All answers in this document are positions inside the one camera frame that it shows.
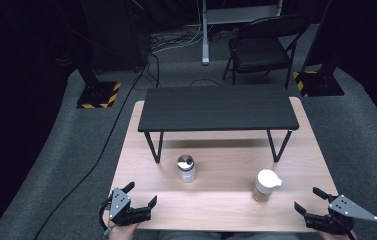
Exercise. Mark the spice jar with white lid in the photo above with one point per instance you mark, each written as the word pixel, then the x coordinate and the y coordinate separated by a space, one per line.
pixel 264 181

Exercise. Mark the glass shaker with metal lid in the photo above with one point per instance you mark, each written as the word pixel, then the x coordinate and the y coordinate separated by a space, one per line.
pixel 186 173

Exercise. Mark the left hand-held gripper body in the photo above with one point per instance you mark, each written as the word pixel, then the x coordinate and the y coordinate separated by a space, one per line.
pixel 120 202

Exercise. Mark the black equipment cabinet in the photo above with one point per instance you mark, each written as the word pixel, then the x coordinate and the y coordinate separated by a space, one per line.
pixel 119 33

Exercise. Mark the white desk frame leg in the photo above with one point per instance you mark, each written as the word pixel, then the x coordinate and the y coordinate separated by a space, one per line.
pixel 205 40

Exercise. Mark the person's grey trousers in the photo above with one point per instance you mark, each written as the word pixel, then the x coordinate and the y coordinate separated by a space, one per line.
pixel 192 236

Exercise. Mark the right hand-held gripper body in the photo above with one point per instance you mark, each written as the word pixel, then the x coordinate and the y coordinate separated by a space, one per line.
pixel 349 209

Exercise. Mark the black stand with striped base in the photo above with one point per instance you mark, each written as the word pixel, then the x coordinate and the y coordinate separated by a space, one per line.
pixel 97 95
pixel 322 85

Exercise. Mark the person's left hand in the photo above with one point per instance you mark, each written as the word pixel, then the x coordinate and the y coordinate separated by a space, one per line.
pixel 122 232

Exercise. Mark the black folding chair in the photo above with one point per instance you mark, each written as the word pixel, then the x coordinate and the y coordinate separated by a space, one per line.
pixel 259 53

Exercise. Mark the black shelf with metal legs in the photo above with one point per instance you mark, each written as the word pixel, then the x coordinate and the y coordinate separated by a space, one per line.
pixel 216 106

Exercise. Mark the person's right hand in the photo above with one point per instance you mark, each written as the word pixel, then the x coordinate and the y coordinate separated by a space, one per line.
pixel 334 236

